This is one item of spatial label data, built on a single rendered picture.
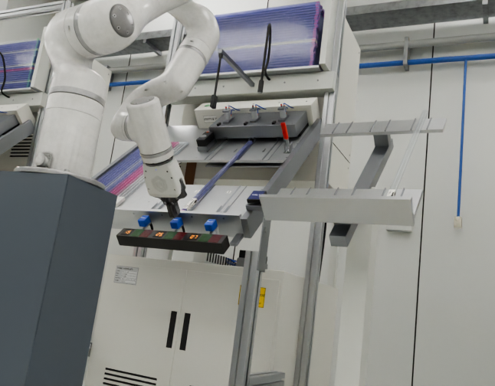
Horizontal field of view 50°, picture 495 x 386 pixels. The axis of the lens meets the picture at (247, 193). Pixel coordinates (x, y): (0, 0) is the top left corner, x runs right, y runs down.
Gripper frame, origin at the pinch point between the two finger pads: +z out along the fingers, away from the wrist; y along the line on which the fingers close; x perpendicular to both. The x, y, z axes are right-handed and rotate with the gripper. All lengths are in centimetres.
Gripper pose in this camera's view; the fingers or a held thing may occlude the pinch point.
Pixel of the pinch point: (173, 209)
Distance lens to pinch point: 148.8
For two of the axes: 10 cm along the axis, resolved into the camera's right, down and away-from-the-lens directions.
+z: 1.9, 8.7, 4.5
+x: 3.9, -4.9, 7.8
